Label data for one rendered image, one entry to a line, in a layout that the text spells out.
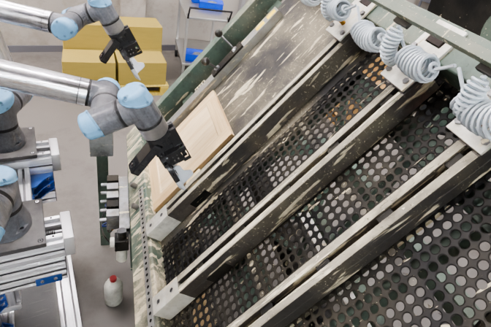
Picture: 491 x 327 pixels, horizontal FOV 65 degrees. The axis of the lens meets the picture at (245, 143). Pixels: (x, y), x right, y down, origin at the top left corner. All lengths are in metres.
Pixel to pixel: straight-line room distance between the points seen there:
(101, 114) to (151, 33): 3.59
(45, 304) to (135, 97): 1.54
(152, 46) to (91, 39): 0.64
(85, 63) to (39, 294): 2.51
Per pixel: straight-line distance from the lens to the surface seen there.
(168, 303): 1.34
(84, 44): 4.54
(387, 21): 1.22
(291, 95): 1.31
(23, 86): 1.14
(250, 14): 2.04
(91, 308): 2.52
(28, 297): 2.37
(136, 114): 1.00
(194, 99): 1.88
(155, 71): 4.36
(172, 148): 1.11
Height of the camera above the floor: 2.10
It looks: 33 degrees down
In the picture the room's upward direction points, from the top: 12 degrees clockwise
